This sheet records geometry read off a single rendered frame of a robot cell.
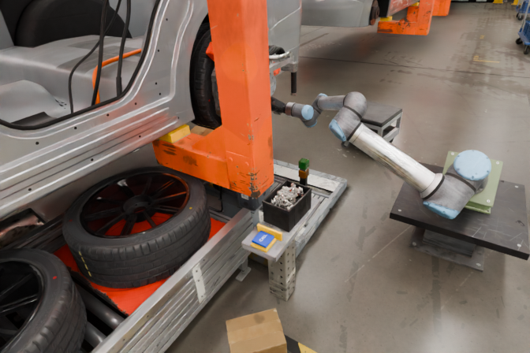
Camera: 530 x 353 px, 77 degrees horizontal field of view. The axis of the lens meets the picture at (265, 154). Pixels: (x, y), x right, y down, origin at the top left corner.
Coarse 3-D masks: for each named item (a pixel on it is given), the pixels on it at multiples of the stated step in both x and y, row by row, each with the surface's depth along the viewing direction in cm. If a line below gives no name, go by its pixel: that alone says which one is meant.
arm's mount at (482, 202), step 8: (448, 152) 182; (456, 152) 181; (448, 160) 181; (496, 160) 172; (448, 168) 180; (496, 168) 171; (488, 176) 171; (496, 176) 170; (488, 184) 170; (496, 184) 168; (480, 192) 170; (488, 192) 169; (472, 200) 171; (480, 200) 169; (488, 200) 168; (472, 208) 172; (480, 208) 170; (488, 208) 170
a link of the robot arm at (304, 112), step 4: (296, 104) 215; (300, 104) 215; (292, 108) 215; (296, 108) 213; (300, 108) 212; (304, 108) 211; (308, 108) 211; (312, 108) 214; (292, 112) 215; (296, 112) 214; (300, 112) 212; (304, 112) 210; (308, 112) 211; (312, 112) 215; (292, 116) 218; (296, 116) 216; (300, 116) 213; (304, 116) 211; (308, 116) 212; (304, 120) 217
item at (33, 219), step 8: (32, 208) 236; (16, 216) 232; (24, 216) 235; (32, 216) 234; (40, 216) 228; (0, 224) 225; (8, 224) 228; (16, 224) 228; (24, 224) 227; (40, 224) 226; (0, 232) 221; (32, 240) 212; (0, 248) 208
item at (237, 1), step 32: (224, 0) 116; (256, 0) 119; (224, 32) 122; (256, 32) 123; (224, 64) 128; (256, 64) 128; (224, 96) 136; (256, 96) 133; (224, 128) 144; (256, 128) 139; (256, 160) 145; (256, 192) 152
